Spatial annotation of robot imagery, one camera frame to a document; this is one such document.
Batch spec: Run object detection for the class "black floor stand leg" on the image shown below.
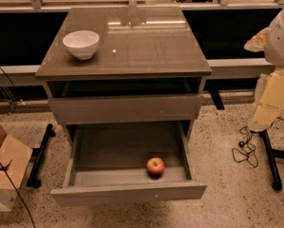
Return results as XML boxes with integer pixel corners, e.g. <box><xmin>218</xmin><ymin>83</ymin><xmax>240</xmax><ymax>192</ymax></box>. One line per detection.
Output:
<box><xmin>259</xmin><ymin>130</ymin><xmax>284</xmax><ymax>191</ymax></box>
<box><xmin>27</xmin><ymin>123</ymin><xmax>56</xmax><ymax>188</ymax></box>

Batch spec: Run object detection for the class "white ceramic bowl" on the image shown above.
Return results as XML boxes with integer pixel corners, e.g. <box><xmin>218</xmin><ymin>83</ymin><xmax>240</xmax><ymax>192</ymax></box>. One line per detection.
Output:
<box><xmin>63</xmin><ymin>30</ymin><xmax>100</xmax><ymax>60</ymax></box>

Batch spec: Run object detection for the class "grey window rail bench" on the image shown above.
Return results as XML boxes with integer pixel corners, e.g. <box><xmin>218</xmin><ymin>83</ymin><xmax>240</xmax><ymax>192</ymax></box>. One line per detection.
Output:
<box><xmin>0</xmin><ymin>58</ymin><xmax>275</xmax><ymax>86</ymax></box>

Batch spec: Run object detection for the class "black cable at left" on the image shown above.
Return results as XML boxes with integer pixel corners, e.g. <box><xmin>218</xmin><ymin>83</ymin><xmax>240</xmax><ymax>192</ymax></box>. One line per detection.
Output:
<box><xmin>0</xmin><ymin>55</ymin><xmax>37</xmax><ymax>228</ymax></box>

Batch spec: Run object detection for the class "grey drawer cabinet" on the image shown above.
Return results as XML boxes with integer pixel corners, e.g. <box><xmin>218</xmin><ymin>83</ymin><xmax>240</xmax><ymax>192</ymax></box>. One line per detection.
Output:
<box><xmin>36</xmin><ymin>7</ymin><xmax>211</xmax><ymax>140</ymax></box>

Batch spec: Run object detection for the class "black right floor stand leg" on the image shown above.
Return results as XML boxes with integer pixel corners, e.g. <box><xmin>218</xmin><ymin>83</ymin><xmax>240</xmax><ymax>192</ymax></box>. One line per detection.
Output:
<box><xmin>259</xmin><ymin>130</ymin><xmax>284</xmax><ymax>191</ymax></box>

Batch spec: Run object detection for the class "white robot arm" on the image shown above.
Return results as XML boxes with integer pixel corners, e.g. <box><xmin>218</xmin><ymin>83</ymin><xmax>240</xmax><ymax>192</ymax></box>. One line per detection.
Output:
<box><xmin>244</xmin><ymin>7</ymin><xmax>284</xmax><ymax>132</ymax></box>

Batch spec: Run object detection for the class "open grey middle drawer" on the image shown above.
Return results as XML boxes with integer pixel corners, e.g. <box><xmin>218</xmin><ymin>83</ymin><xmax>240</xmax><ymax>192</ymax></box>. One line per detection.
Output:
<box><xmin>51</xmin><ymin>122</ymin><xmax>206</xmax><ymax>206</ymax></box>

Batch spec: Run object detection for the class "black left floor stand leg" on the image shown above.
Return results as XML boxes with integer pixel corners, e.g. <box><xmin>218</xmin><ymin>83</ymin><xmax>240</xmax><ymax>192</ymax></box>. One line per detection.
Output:
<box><xmin>27</xmin><ymin>123</ymin><xmax>56</xmax><ymax>188</ymax></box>

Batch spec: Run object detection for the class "cardboard box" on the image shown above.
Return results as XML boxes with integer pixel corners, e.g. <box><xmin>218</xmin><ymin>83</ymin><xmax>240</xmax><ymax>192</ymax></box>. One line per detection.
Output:
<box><xmin>0</xmin><ymin>124</ymin><xmax>32</xmax><ymax>212</ymax></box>

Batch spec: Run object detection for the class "red apple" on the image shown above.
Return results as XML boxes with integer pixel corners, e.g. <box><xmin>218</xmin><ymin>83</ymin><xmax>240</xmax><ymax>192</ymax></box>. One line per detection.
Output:
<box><xmin>146</xmin><ymin>158</ymin><xmax>164</xmax><ymax>176</ymax></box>

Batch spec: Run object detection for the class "tangled black floor cable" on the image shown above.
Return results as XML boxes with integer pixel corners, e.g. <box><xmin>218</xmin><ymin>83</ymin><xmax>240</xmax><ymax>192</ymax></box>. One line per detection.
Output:
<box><xmin>231</xmin><ymin>125</ymin><xmax>259</xmax><ymax>169</ymax></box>

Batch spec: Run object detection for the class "closed grey top drawer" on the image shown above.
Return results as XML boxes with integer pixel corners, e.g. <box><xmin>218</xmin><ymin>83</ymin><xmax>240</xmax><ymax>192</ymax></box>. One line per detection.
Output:
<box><xmin>48</xmin><ymin>94</ymin><xmax>202</xmax><ymax>124</ymax></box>

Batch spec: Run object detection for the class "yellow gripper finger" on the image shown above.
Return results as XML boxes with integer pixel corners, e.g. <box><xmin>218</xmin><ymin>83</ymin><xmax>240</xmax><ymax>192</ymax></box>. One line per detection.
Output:
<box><xmin>248</xmin><ymin>68</ymin><xmax>284</xmax><ymax>132</ymax></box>
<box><xmin>244</xmin><ymin>28</ymin><xmax>269</xmax><ymax>52</ymax></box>

